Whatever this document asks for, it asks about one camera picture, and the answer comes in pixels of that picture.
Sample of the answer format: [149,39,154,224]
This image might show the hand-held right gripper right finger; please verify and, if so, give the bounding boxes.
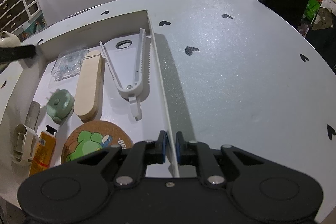
[175,131,281,187]

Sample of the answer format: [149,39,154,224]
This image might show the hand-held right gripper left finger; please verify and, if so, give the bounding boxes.
[60,131,167,187]

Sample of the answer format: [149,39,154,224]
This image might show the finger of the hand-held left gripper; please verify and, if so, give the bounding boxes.
[0,45,36,63]

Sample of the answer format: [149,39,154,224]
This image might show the white shallow cardboard box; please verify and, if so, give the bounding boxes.
[0,10,180,203]

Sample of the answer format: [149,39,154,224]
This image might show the clear plastic case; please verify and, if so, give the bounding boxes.
[51,47,89,82]

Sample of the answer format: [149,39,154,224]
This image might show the round cork coaster green figure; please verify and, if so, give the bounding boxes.
[60,120,134,166]

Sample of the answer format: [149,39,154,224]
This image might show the white plastic jar opener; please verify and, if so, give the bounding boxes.
[99,28,152,121]

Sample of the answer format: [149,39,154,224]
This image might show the white plastic holder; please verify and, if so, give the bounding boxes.
[12,101,41,166]

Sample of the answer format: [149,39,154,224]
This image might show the orange tube with black cap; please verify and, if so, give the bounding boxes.
[29,124,58,176]

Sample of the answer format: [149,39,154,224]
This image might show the cream cat-shaped ceramic dome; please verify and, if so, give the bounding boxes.
[0,30,21,47]

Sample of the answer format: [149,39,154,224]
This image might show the white drawer unit dark drawers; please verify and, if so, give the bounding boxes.
[0,0,40,33]

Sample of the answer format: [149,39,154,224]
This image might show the black chair back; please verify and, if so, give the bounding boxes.
[255,0,311,31]

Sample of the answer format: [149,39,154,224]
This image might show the bright green shopping bag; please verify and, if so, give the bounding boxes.
[304,0,321,23]

